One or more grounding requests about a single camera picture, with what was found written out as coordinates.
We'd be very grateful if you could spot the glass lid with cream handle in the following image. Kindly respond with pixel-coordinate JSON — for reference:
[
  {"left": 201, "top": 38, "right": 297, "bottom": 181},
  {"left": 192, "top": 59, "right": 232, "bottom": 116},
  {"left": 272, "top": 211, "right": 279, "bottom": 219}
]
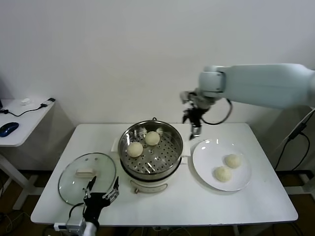
[{"left": 58, "top": 152, "right": 117, "bottom": 206}]

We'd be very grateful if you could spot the stainless steel steamer basket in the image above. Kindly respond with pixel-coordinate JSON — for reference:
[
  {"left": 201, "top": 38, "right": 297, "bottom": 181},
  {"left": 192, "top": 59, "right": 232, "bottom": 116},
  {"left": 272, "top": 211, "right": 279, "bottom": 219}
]
[{"left": 117, "top": 120, "right": 184, "bottom": 174}]

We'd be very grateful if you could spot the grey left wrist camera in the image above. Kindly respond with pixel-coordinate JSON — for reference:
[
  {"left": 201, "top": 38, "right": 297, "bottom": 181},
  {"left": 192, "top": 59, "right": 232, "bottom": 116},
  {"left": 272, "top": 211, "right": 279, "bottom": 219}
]
[{"left": 54, "top": 216, "right": 87, "bottom": 233}]

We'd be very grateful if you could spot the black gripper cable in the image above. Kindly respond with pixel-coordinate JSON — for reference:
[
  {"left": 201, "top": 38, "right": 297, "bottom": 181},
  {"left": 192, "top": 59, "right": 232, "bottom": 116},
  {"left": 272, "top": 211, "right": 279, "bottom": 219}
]
[
  {"left": 201, "top": 98, "right": 233, "bottom": 126},
  {"left": 68, "top": 202, "right": 86, "bottom": 220}
]

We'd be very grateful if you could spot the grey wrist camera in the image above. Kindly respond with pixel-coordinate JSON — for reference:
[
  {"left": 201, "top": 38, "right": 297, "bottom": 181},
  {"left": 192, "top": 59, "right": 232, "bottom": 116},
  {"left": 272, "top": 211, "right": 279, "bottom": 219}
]
[
  {"left": 180, "top": 90, "right": 196, "bottom": 103},
  {"left": 54, "top": 216, "right": 87, "bottom": 233}
]

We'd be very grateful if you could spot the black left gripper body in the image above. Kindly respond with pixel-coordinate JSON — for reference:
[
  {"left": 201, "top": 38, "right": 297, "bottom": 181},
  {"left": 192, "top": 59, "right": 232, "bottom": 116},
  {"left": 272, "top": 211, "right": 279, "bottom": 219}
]
[{"left": 83, "top": 192, "right": 110, "bottom": 222}]

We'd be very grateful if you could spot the white steamed baozi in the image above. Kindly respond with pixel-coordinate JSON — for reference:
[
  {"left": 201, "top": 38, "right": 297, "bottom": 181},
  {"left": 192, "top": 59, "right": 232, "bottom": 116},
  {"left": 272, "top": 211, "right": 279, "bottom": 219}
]
[
  {"left": 127, "top": 142, "right": 144, "bottom": 158},
  {"left": 224, "top": 153, "right": 242, "bottom": 169},
  {"left": 144, "top": 131, "right": 160, "bottom": 146},
  {"left": 213, "top": 166, "right": 232, "bottom": 183}
]

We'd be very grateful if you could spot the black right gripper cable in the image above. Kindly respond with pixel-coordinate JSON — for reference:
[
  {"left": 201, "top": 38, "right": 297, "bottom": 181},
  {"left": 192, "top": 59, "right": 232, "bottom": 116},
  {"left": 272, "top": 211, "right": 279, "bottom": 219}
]
[{"left": 201, "top": 98, "right": 233, "bottom": 126}]

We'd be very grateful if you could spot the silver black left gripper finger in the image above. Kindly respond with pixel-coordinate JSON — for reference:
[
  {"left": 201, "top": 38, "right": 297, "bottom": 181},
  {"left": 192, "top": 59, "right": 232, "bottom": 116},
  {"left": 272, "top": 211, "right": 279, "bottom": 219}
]
[
  {"left": 102, "top": 176, "right": 121, "bottom": 203},
  {"left": 82, "top": 176, "right": 97, "bottom": 199}
]

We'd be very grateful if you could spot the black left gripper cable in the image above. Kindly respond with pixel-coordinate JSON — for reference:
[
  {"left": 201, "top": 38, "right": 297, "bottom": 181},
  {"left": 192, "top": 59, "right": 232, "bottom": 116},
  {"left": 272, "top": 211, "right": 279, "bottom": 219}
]
[{"left": 68, "top": 202, "right": 86, "bottom": 220}]

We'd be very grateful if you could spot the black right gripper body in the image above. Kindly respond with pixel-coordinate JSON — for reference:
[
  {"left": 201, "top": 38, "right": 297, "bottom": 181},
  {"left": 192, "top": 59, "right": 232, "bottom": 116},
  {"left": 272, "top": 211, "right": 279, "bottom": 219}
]
[{"left": 186, "top": 107, "right": 206, "bottom": 127}]

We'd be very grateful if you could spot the white side table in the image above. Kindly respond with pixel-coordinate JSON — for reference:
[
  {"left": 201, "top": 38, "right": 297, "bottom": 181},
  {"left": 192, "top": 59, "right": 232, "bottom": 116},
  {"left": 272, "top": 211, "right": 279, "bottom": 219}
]
[{"left": 298, "top": 169, "right": 315, "bottom": 195}]

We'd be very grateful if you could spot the black power cable with plug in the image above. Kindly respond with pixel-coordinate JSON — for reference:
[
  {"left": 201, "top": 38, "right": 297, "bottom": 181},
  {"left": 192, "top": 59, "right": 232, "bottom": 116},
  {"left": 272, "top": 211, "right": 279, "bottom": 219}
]
[{"left": 274, "top": 122, "right": 311, "bottom": 171}]

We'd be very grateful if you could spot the white round plate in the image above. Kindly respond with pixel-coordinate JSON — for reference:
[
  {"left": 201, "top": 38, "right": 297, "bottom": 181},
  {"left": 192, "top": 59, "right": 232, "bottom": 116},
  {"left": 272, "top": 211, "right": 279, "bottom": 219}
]
[{"left": 191, "top": 139, "right": 253, "bottom": 192}]

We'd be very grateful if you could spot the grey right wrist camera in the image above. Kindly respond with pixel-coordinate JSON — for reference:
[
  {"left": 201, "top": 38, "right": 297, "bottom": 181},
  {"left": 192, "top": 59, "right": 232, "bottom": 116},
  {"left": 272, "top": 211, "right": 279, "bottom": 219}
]
[{"left": 180, "top": 90, "right": 196, "bottom": 103}]

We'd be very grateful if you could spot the steel steamer pot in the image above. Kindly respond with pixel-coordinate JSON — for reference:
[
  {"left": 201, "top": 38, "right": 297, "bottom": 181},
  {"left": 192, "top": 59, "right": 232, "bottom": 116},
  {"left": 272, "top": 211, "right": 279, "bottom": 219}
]
[{"left": 110, "top": 137, "right": 191, "bottom": 195}]

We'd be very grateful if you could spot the white side desk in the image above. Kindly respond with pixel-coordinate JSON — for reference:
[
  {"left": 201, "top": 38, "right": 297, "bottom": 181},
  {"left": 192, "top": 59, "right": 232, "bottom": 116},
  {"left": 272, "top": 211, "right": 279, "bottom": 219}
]
[{"left": 0, "top": 98, "right": 55, "bottom": 211}]

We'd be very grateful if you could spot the black desk cable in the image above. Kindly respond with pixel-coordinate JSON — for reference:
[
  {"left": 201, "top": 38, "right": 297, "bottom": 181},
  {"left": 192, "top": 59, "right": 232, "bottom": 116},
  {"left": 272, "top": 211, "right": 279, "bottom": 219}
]
[{"left": 0, "top": 104, "right": 48, "bottom": 118}]

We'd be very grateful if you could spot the blue computer mouse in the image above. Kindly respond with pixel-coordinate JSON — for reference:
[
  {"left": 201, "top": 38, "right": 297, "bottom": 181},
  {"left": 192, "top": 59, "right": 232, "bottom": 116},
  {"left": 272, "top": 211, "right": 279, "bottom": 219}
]
[{"left": 0, "top": 122, "right": 19, "bottom": 138}]

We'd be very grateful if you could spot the white hanging cable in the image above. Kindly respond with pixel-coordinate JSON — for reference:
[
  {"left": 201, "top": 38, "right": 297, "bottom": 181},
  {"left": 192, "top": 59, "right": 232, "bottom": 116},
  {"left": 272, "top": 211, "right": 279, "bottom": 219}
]
[{"left": 275, "top": 108, "right": 315, "bottom": 152}]

